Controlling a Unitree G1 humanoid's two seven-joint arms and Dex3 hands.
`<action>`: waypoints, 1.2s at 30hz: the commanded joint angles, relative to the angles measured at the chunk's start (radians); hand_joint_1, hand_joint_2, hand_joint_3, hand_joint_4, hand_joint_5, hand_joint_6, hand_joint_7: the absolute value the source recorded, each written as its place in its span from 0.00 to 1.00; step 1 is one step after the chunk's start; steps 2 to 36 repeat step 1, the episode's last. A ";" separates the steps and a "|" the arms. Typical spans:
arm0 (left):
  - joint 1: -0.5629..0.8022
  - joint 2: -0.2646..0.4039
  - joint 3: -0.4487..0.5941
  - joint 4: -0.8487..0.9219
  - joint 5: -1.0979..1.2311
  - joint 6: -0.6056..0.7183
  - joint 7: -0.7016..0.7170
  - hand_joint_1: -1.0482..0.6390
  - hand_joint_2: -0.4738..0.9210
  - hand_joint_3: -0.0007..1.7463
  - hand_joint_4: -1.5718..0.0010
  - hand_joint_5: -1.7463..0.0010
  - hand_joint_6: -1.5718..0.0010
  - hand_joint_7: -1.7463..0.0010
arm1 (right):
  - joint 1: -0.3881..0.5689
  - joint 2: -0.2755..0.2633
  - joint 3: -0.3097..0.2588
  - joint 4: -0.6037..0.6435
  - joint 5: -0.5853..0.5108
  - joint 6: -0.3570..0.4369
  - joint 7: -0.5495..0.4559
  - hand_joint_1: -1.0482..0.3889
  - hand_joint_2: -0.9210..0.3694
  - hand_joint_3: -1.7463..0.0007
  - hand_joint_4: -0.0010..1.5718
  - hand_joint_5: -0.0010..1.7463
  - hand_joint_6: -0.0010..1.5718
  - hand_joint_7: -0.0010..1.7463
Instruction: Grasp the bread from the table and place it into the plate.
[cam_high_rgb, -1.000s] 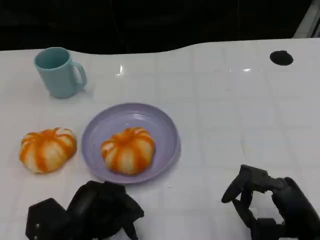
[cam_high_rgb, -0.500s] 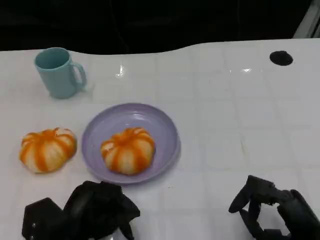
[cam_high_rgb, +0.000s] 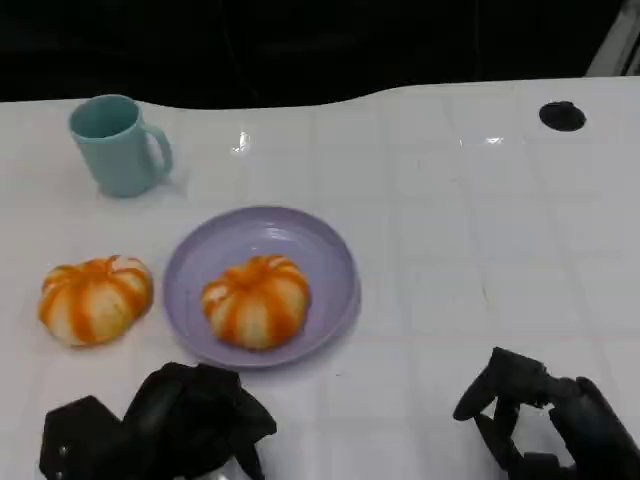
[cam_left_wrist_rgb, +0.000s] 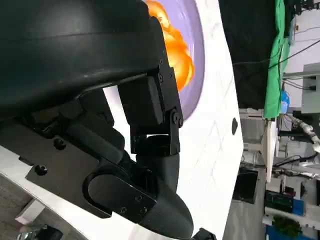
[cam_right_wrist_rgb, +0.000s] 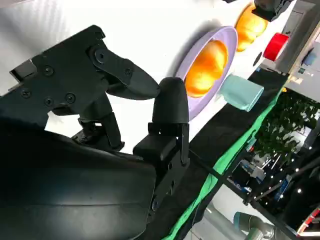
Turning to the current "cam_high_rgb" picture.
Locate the pale green mug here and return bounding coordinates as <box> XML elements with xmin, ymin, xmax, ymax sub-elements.
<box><xmin>68</xmin><ymin>94</ymin><xmax>174</xmax><ymax>199</ymax></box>

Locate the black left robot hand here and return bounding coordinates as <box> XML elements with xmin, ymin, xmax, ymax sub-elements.
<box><xmin>122</xmin><ymin>362</ymin><xmax>278</xmax><ymax>480</ymax></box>

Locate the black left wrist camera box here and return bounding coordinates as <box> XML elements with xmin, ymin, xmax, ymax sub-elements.
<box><xmin>39</xmin><ymin>395</ymin><xmax>129</xmax><ymax>480</ymax></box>

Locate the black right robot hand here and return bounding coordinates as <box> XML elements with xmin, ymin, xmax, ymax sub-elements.
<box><xmin>452</xmin><ymin>347</ymin><xmax>640</xmax><ymax>480</ymax></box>

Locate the orange white toy bread roll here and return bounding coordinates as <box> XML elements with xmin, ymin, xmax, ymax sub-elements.
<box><xmin>200</xmin><ymin>254</ymin><xmax>311</xmax><ymax>351</ymax></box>
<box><xmin>37</xmin><ymin>254</ymin><xmax>154</xmax><ymax>348</ymax></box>

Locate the black round table grommet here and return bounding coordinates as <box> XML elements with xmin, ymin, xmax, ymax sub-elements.
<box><xmin>538</xmin><ymin>101</ymin><xmax>587</xmax><ymax>133</ymax></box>

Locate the white metal frame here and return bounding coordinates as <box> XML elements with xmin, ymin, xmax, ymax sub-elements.
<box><xmin>585</xmin><ymin>0</ymin><xmax>640</xmax><ymax>77</ymax></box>

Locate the lilac plate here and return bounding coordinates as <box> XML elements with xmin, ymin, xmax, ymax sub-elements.
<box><xmin>162</xmin><ymin>205</ymin><xmax>362</xmax><ymax>370</ymax></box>

